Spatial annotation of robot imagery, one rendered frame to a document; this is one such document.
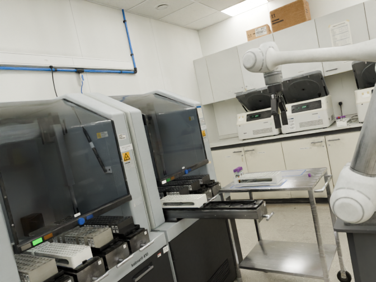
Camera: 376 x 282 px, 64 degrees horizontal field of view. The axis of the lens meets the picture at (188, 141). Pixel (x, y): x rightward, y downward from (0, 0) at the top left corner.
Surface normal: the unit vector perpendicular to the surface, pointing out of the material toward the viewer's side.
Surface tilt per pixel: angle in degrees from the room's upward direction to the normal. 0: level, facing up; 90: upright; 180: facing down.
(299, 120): 90
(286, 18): 90
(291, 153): 90
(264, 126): 90
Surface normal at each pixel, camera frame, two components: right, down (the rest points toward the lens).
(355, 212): -0.68, 0.28
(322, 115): -0.53, 0.17
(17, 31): 0.82, -0.14
